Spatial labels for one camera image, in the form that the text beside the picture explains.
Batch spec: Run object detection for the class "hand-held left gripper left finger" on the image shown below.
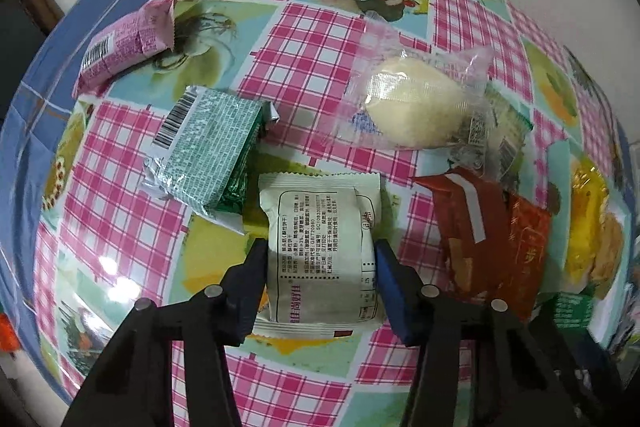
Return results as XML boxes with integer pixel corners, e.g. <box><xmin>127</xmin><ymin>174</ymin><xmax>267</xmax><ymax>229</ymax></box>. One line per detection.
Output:
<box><xmin>62</xmin><ymin>238</ymin><xmax>271</xmax><ymax>427</ymax></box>

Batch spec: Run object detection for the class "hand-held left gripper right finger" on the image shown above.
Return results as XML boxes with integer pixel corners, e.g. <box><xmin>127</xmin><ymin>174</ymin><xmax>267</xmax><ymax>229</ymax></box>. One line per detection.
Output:
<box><xmin>374</xmin><ymin>239</ymin><xmax>596</xmax><ymax>427</ymax></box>

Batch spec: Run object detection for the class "cream snack packet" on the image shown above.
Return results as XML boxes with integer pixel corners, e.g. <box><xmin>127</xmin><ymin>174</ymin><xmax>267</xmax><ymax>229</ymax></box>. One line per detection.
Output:
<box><xmin>252</xmin><ymin>172</ymin><xmax>388</xmax><ymax>339</ymax></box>

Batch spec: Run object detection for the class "clear green-edged cracker packet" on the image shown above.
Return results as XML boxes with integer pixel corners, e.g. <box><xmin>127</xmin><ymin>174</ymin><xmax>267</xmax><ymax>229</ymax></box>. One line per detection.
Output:
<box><xmin>450</xmin><ymin>86</ymin><xmax>534</xmax><ymax>188</ymax></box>

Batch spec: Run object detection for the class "pink snack packet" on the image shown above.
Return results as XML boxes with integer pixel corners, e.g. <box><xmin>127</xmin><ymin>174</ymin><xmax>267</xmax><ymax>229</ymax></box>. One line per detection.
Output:
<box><xmin>74</xmin><ymin>0</ymin><xmax>177</xmax><ymax>96</ymax></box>

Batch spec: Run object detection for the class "dark red white-striped packet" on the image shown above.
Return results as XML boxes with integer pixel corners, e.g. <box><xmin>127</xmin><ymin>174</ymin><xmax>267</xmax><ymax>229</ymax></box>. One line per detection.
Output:
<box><xmin>410</xmin><ymin>167</ymin><xmax>513</xmax><ymax>299</ymax></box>

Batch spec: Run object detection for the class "green snack packet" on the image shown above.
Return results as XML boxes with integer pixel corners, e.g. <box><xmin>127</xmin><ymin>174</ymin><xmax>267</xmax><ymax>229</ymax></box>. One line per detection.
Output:
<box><xmin>141</xmin><ymin>86</ymin><xmax>281</xmax><ymax>235</ymax></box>

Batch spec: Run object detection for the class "orange-red snack packet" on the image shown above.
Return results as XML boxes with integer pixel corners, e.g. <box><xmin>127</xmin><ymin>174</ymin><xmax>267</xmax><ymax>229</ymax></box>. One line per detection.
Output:
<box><xmin>500</xmin><ymin>192</ymin><xmax>552</xmax><ymax>324</ymax></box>

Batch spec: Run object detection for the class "small green packet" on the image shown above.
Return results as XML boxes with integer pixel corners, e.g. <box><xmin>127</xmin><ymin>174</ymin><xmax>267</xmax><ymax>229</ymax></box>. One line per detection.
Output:
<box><xmin>541</xmin><ymin>291</ymin><xmax>597</xmax><ymax>334</ymax></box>

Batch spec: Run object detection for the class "clear-wrapped round white cake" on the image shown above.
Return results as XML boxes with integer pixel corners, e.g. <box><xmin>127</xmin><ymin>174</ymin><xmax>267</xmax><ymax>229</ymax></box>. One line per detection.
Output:
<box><xmin>334</xmin><ymin>21</ymin><xmax>495</xmax><ymax>154</ymax></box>

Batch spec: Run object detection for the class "yellow snack packet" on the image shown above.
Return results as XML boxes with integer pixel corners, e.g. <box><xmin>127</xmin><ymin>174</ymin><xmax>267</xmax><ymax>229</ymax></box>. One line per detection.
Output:
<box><xmin>564</xmin><ymin>156</ymin><xmax>611</xmax><ymax>295</ymax></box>

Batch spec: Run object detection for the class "clear-wrapped tan pastry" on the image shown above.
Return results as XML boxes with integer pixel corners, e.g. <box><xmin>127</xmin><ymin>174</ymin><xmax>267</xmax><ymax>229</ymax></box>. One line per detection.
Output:
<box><xmin>597</xmin><ymin>207</ymin><xmax>627</xmax><ymax>302</ymax></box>

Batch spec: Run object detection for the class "pink checked fruit-print tablecloth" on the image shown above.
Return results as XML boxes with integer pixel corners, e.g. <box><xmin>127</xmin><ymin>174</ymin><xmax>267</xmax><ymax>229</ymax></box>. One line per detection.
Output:
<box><xmin>0</xmin><ymin>0</ymin><xmax>632</xmax><ymax>427</ymax></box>

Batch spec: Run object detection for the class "orange object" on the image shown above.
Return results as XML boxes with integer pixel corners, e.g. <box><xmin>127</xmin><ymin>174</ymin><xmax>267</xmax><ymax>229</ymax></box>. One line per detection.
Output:
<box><xmin>0</xmin><ymin>311</ymin><xmax>22</xmax><ymax>354</ymax></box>

